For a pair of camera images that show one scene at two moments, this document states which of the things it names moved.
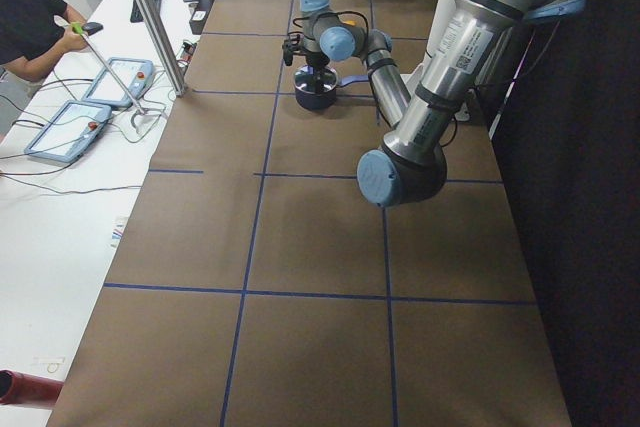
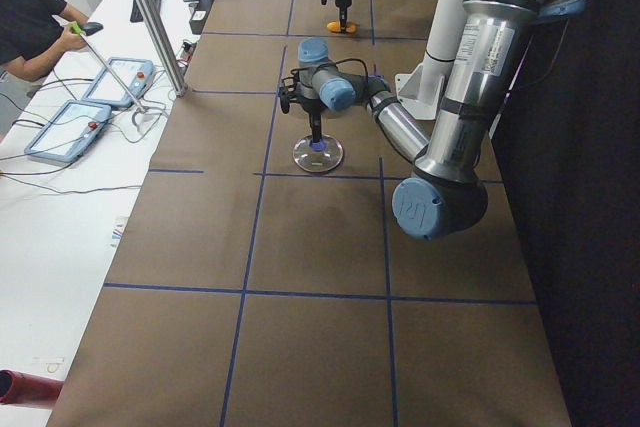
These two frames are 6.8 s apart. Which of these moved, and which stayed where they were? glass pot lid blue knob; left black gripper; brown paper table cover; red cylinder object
Moved: glass pot lid blue knob; left black gripper
Stayed: brown paper table cover; red cylinder object
